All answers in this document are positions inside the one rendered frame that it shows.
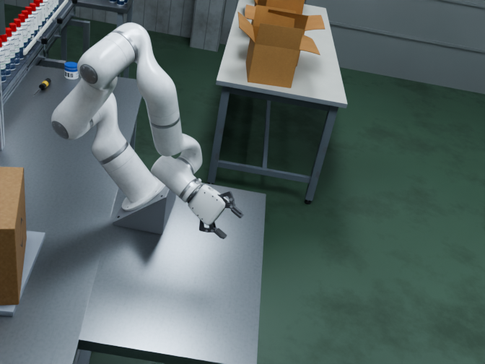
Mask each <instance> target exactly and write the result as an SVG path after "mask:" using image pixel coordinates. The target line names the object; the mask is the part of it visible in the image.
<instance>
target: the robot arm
mask: <svg viewBox="0 0 485 364"><path fill-rule="evenodd" d="M133 62H135V63H137V70H136V82H137V87H138V89H139V92H140V93H141V95H142V97H143V98H144V100H145V103H146V106H147V113H148V117H149V123H150V126H151V130H152V136H153V140H154V145H155V148H156V150H157V151H158V153H159V154H161V155H162V156H161V157H160V158H159V159H158V160H157V161H156V162H155V164H153V166H152V169H151V172H149V170H148V169H147V167H146V166H145V164H144V163H143V162H142V161H141V159H140V158H139V156H138V155H137V154H136V153H135V152H134V150H133V149H132V147H131V146H130V144H129V143H128V142H127V141H126V139H125V138H124V137H123V135H122V133H121V132H120V130H119V128H118V115H117V104H116V100H115V96H114V94H113V91H114V89H115V86H116V84H117V80H118V78H117V76H118V75H119V74H120V73H121V72H122V71H123V70H124V69H125V68H127V67H128V66H129V65H131V64H132V63H133ZM77 71H78V72H79V75H80V77H81V79H80V81H79V83H78V84H77V85H76V87H75V88H74V89H73V90H72V91H71V92H70V93H69V94H68V95H67V96H66V97H65V99H64V100H63V101H62V102H61V103H60V104H59V105H58V106H57V108H56V109H55V110H54V112H53V115H52V117H51V123H52V127H53V130H54V131H55V132H56V133H57V135H59V136H60V137H62V138H64V139H68V140H73V139H78V138H80V137H81V136H83V135H84V134H85V133H86V132H88V131H89V130H90V129H91V128H92V127H93V126H94V125H95V124H97V131H96V135H95V139H94V142H93V143H92V154H93V155H94V156H95V158H96V159H97V161H98V162H99V163H100V164H101V166H103V168H104V169H105V170H106V172H107V173H108V175H109V176H110V177H111V178H112V179H113V180H114V182H115V183H116V185H117V186H118V187H119V189H120V190H121V191H122V192H123V193H124V194H125V196H126V198H125V199H124V201H123V203H122V208H123V209H124V211H132V210H135V209H138V208H139V207H142V206H144V205H145V204H146V203H148V202H150V201H151V200H152V199H153V198H154V197H155V196H156V195H158V193H159V192H161V190H163V188H164V187H165V186H166V187H168V188H169V189H170V190H171V191H172V192H173V193H174V194H176V195H177V196H178V197H179V198H181V199H182V200H183V201H184V202H185V203H186V202H188V206H189V207H190V209H191V210H192V212H193V213H194V214H195V215H196V216H197V217H198V218H199V219H200V224H199V230H200V231H202V232H206V233H215V234H216V235H217V236H219V237H220V238H222V239H225V238H226V237H227V234H225V233H224V232H223V231H222V230H220V229H219V228H217V227H216V225H215V221H216V220H217V219H218V217H219V216H220V215H221V213H223V211H224V210H225V209H226V208H229V209H231V211H232V212H233V213H234V214H235V215H237V216H238V217H239V218H241V217H243V216H244V214H243V212H242V211H241V210H239V209H238V208H237V207H236V206H235V199H234V197H233V195H232V192H231V191H228V192H225V193H223V194H220V193H219V192H218V191H216V190H214V189H213V188H211V187H210V186H207V185H206V184H205V185H203V186H202V182H201V179H200V178H198V179H197V178H196V177H195V176H194V175H193V174H194V173H195V172H196V171H197V170H198V169H199V168H200V167H201V165H202V153H201V147H200V145H199V143H198V142H197V141H196V140H195V139H194V138H192V137H190V136H188V135H186V134H182V129H181V122H180V112H179V107H178V97H177V92H176V89H175V85H174V83H173V81H172V80H171V78H170V77H169V76H168V75H167V73H166V72H165V71H164V70H163V69H162V68H161V67H160V66H159V64H158V63H157V62H156V60H155V58H154V54H153V51H152V44H151V40H150V37H149V34H148V32H147V31H146V30H145V29H144V28H143V27H142V26H141V25H138V24H136V23H132V22H129V23H125V24H123V25H121V26H119V27H117V28H116V29H115V30H114V31H112V32H111V33H109V34H108V35H107V36H105V37H104V38H103V39H102V40H100V41H99V42H98V43H96V44H95V45H93V46H92V47H91V48H90V49H89V50H87V51H86V52H85V53H84V54H83V55H82V57H81V58H80V60H79V62H78V64H77ZM180 152H181V154H180V156H179V157H178V158H177V159H175V158H173V157H171V156H173V155H176V154H178V153H180ZM226 196H228V197H229V199H230V202H229V201H228V199H226V198H225V197H226ZM204 224H206V225H208V226H209V227H208V228H207V227H204Z"/></svg>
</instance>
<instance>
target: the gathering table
mask: <svg viewBox="0 0 485 364"><path fill-rule="evenodd" d="M133 5H134V0H128V2H127V4H124V6H118V5H117V0H116V3H110V2H109V0H77V4H76V7H85V8H90V9H99V10H105V11H109V12H117V27H119V26H121V25H123V14H127V21H126V23H129V22H132V16H133ZM61 60H63V61H66V62H67V26H65V28H64V30H63V31H62V32H61ZM128 72H129V66H128V67H127V68H125V69H124V70H123V77H124V78H128Z"/></svg>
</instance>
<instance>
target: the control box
mask: <svg viewBox="0 0 485 364"><path fill-rule="evenodd" d="M5 34H6V28H5V13H4V0H0V35H5Z"/></svg>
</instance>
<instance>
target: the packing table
mask: <svg viewBox="0 0 485 364"><path fill-rule="evenodd" d="M246 4H247V5H251V6H255V2H254V0H239V1H238V4H237V8H236V12H235V16H234V19H233V22H232V26H231V30H230V34H229V37H228V40H227V44H226V48H225V50H224V55H223V58H222V62H221V65H220V68H219V73H218V76H217V80H216V85H221V86H222V93H221V98H220V103H219V112H218V116H217V125H216V130H215V135H214V143H213V148H212V153H211V162H210V166H209V175H208V180H207V182H208V184H212V185H214V183H215V178H216V174H217V167H219V168H226V169H231V170H238V171H243V172H247V173H255V174H259V175H264V176H271V177H276V178H283V179H288V180H292V181H299V182H304V183H308V186H307V190H306V194H305V199H306V200H305V201H304V203H306V204H311V201H312V200H313V197H314V194H315V190H316V186H317V184H318V179H319V176H320V172H321V168H322V166H323V161H324V158H325V154H326V150H327V147H328V143H329V140H330V137H331V132H332V129H333V125H334V122H335V119H336V114H337V111H338V107H340V108H346V107H347V105H348V104H347V101H346V95H345V92H344V86H343V82H342V78H341V72H340V69H339V65H338V59H337V56H336V50H335V47H334V43H333V37H332V34H331V28H330V25H329V21H328V15H327V11H326V8H322V7H318V6H311V5H306V4H304V6H303V11H302V14H303V15H321V16H322V18H323V22H324V25H325V30H308V31H305V35H306V36H308V37H310V38H312V39H313V40H314V42H315V44H316V46H317V48H318V50H319V52H320V55H318V54H315V53H311V52H307V51H300V57H299V60H298V64H297V66H296V68H295V72H294V77H293V81H292V87H291V88H286V87H277V86H271V85H266V84H256V83H250V82H248V79H247V71H246V58H247V54H248V46H249V42H250V38H249V37H248V35H246V34H245V33H244V32H243V31H242V30H241V29H240V28H239V21H238V13H237V12H239V13H241V14H242V15H243V16H245V8H246ZM230 93H231V94H236V95H243V96H247V97H252V98H259V99H263V100H266V120H265V130H264V140H263V159H262V168H260V167H256V166H252V165H244V164H239V163H236V162H228V161H223V160H219V153H220V148H221V144H222V136H223V131H224V123H225V118H226V114H227V106H228V101H229V96H230ZM271 101H274V102H279V103H286V104H290V105H298V106H302V107H306V108H314V109H318V110H322V111H328V113H327V116H326V119H325V123H324V127H323V132H322V134H321V138H320V142H319V145H318V150H317V153H316V156H315V161H314V164H313V169H312V172H311V175H310V176H308V175H301V174H296V173H289V172H284V171H280V170H272V169H268V168H267V159H268V134H269V121H270V108H271Z"/></svg>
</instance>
